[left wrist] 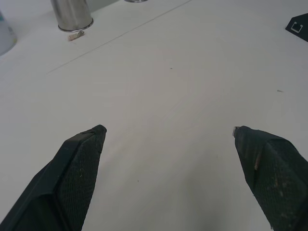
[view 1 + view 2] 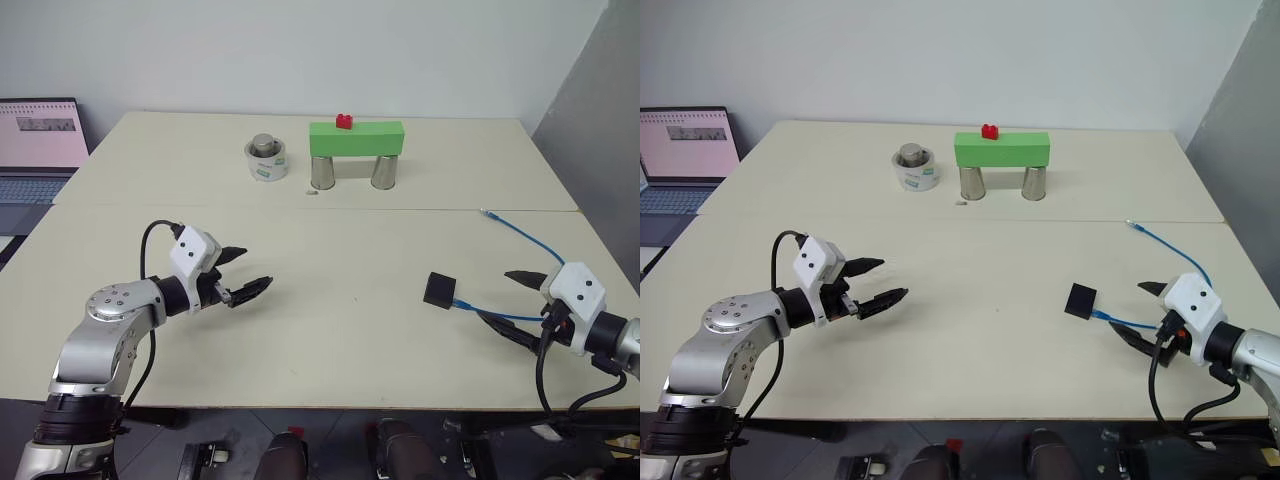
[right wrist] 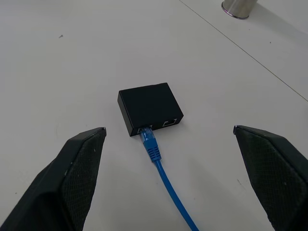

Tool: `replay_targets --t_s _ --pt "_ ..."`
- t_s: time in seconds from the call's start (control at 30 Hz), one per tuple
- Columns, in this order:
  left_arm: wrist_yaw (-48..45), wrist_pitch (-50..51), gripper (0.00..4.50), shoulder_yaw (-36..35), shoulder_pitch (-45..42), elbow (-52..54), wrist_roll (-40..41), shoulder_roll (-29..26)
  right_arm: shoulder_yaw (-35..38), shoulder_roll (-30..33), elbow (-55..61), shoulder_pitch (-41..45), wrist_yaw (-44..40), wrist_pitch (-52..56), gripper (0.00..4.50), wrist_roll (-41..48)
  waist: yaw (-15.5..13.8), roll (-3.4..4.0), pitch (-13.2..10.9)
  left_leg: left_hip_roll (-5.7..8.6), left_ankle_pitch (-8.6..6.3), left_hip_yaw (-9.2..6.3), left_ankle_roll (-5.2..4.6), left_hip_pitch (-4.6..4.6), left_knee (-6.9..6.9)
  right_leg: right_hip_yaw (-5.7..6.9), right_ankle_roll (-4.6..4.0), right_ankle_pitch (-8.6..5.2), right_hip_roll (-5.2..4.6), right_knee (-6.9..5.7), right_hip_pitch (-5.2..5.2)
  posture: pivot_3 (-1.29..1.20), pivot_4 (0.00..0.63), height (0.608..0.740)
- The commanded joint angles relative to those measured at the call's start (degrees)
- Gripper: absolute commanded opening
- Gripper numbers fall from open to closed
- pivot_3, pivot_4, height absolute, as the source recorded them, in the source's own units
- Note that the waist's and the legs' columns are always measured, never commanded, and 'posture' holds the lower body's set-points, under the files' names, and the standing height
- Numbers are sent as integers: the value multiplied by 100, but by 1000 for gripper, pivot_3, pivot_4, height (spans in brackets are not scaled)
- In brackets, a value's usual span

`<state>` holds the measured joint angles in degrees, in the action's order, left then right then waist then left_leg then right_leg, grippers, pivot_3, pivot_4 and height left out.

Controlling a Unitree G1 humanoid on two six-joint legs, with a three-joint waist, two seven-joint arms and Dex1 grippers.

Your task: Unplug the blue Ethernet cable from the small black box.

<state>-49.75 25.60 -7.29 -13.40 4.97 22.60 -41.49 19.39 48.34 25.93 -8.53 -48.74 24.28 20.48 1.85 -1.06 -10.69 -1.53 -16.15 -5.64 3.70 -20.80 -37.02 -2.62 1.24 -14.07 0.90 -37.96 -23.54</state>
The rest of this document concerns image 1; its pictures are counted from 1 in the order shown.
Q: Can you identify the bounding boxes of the silver metal cylinder cup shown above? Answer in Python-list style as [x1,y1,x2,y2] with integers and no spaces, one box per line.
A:
[50,0,94,33]

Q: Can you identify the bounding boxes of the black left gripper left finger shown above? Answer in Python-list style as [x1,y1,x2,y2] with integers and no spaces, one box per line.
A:
[0,124,107,231]

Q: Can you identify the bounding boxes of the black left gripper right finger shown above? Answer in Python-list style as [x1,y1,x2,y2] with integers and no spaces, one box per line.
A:
[231,125,308,231]

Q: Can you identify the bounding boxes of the white plastic container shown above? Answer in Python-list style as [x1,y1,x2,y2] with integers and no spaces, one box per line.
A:
[0,9,18,56]

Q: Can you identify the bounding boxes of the black marker tag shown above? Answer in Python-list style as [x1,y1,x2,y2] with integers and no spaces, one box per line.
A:
[285,12,308,43]

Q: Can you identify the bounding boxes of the small beige scrap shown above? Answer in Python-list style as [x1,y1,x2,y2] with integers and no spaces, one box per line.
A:
[68,32,85,41]

